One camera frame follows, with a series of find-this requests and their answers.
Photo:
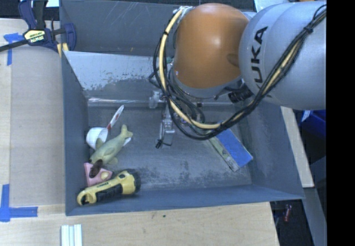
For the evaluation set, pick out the pink toy cake wedge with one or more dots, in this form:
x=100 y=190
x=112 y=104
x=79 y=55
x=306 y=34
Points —
x=90 y=177

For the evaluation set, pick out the grey-green flat bar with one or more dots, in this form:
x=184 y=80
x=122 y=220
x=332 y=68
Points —
x=226 y=156

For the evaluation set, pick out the yellow-green toy fish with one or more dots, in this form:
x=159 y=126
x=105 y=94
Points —
x=111 y=148

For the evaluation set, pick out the blue flat block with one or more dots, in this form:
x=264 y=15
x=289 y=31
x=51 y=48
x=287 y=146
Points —
x=235 y=148

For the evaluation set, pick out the grey metal bin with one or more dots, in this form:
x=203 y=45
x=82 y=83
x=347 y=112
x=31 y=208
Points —
x=180 y=161

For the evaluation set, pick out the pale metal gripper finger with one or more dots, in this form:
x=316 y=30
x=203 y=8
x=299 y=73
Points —
x=154 y=100
x=168 y=135

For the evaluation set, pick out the yellow and black flashlight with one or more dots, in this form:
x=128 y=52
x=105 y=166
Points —
x=122 y=184

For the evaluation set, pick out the white cup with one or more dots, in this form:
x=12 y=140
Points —
x=93 y=136

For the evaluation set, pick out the white spoon with red mark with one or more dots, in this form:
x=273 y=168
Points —
x=116 y=117

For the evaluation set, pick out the black cylinder on white bracket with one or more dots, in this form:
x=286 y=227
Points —
x=240 y=95

